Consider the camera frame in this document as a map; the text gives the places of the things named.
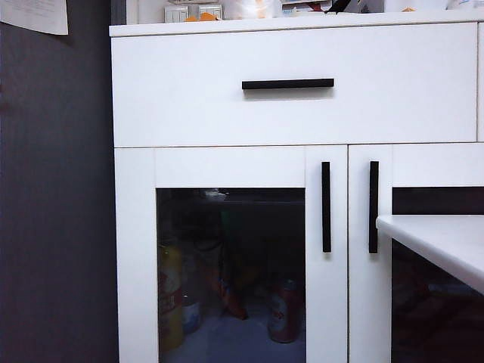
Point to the white glass-panel cabinet door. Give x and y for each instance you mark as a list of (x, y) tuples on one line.
[(136, 264), (361, 302)]

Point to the red white beverage can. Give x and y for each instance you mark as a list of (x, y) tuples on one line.
[(281, 314)]

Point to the white cabinet body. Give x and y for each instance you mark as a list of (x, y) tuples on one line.
[(227, 27)]

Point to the wide white drawer front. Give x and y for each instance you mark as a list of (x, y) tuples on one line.
[(170, 94)]

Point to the orange blue snack packet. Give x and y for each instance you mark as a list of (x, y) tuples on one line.
[(234, 302)]

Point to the yellow detergent bottle green cap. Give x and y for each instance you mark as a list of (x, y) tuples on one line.
[(170, 298)]

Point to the clear pump bottle blue label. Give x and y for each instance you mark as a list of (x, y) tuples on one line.
[(191, 315)]

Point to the small orange piece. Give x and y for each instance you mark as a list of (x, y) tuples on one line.
[(192, 18), (209, 16)]

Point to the translucent white plastic bag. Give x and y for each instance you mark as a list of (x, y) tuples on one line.
[(251, 9)]

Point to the printed paper box pile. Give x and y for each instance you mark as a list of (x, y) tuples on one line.
[(302, 10)]

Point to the black angled stand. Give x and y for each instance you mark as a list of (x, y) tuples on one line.
[(337, 5)]

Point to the white paper sheet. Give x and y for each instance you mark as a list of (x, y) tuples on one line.
[(34, 15)]

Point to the clear bottle blue white label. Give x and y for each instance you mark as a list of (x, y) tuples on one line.
[(467, 4)]

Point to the white wall switch panel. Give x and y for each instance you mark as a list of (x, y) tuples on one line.
[(211, 9), (174, 13)]

